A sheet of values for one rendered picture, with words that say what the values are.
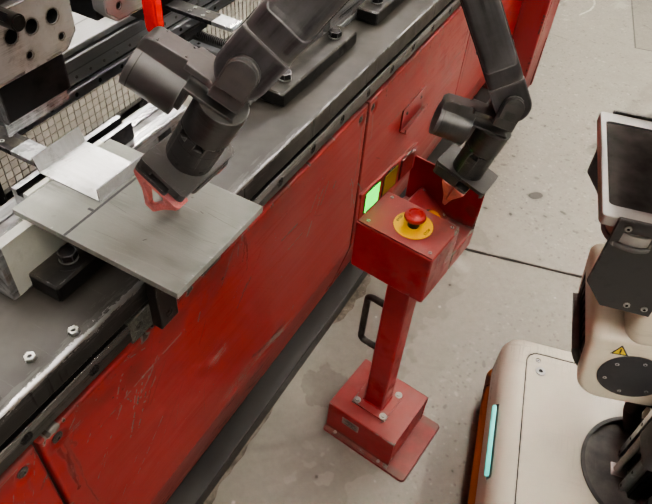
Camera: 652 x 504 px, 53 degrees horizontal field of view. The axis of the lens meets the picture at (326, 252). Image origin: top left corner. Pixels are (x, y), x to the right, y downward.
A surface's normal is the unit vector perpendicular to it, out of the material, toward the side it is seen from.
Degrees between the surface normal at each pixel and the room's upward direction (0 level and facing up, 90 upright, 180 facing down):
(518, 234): 0
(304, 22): 73
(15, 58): 90
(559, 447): 0
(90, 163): 0
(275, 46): 83
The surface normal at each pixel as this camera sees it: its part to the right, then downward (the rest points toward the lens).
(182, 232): 0.07, -0.69
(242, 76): -0.15, 0.59
